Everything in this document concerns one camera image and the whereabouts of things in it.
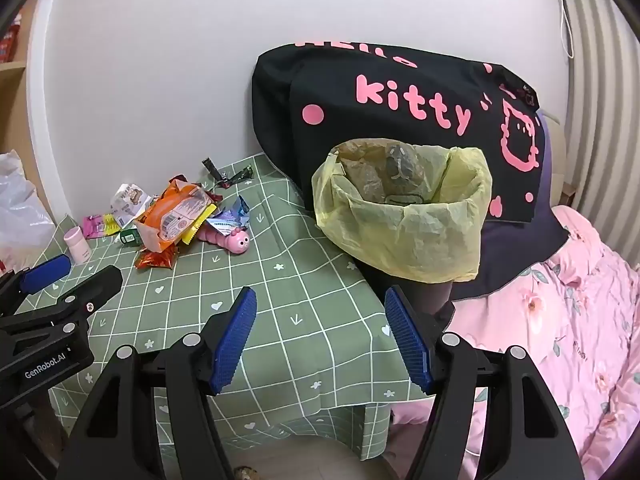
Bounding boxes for pale cartoon print snack packet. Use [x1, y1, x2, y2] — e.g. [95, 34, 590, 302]
[110, 183, 152, 227]

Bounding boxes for black stick wrapper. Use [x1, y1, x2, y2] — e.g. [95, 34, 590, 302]
[201, 158, 224, 186]

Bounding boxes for white cable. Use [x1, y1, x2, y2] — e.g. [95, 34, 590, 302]
[550, 0, 577, 59]

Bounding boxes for dark purple pillow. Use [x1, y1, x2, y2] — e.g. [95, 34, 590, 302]
[450, 110, 571, 303]

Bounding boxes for black pillow with pink print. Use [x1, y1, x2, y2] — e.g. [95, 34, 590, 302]
[251, 37, 546, 223]

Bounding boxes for pink floral blanket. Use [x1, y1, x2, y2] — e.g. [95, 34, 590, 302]
[390, 205, 640, 480]

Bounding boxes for beige bed headboard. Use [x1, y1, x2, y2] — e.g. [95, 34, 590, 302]
[542, 110, 582, 207]

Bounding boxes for blue snack wrapper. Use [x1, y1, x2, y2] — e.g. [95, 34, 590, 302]
[207, 195, 252, 233]

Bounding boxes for bin with yellow liner bag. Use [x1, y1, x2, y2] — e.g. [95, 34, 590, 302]
[311, 137, 492, 331]

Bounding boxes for white plastic bag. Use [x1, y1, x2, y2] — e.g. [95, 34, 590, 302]
[0, 150, 56, 263]

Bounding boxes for magenta snack packet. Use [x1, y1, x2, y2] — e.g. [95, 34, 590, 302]
[84, 214, 119, 239]

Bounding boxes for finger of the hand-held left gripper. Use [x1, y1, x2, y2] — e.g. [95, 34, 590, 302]
[0, 265, 124, 346]
[0, 254, 72, 313]

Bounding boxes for green checked tablecloth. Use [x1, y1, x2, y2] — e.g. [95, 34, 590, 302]
[30, 152, 396, 461]

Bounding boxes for pink caterpillar toy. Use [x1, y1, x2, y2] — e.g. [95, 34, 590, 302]
[197, 225, 252, 255]

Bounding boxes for red boxes on shelf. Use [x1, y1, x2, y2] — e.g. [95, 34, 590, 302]
[0, 14, 23, 63]

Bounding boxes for wooden shelf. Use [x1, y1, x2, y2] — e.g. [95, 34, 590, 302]
[0, 7, 30, 166]

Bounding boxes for red orange snack wrapper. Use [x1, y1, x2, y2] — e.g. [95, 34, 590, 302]
[135, 244, 180, 271]

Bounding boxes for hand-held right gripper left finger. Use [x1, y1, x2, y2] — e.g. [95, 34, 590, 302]
[55, 286, 258, 480]

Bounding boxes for dark crumpled wrapper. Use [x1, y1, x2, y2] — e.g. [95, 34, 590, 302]
[220, 167, 254, 189]

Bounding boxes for beige ribbed curtain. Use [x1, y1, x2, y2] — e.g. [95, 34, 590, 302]
[562, 0, 640, 221]

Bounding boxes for orange snack bag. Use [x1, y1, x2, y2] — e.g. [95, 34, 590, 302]
[136, 176, 222, 252]

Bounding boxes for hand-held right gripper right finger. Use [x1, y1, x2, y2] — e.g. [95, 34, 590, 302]
[384, 285, 585, 480]

